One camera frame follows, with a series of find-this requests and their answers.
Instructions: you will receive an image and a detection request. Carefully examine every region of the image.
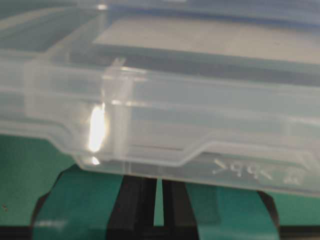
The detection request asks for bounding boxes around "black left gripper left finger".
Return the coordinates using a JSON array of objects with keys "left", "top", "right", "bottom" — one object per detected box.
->
[{"left": 32, "top": 164, "right": 155, "bottom": 240}]

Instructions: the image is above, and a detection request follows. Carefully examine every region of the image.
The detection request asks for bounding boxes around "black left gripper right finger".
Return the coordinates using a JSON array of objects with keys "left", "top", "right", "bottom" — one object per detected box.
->
[{"left": 162, "top": 180, "right": 278, "bottom": 240}]

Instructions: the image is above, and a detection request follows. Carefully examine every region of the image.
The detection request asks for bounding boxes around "clear plastic box lid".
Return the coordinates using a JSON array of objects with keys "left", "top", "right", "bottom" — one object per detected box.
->
[{"left": 0, "top": 58, "right": 320, "bottom": 196}]

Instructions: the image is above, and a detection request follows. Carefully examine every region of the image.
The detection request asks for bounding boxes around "clear plastic storage box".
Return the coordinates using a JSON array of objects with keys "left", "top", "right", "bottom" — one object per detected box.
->
[{"left": 0, "top": 0, "right": 320, "bottom": 86}]

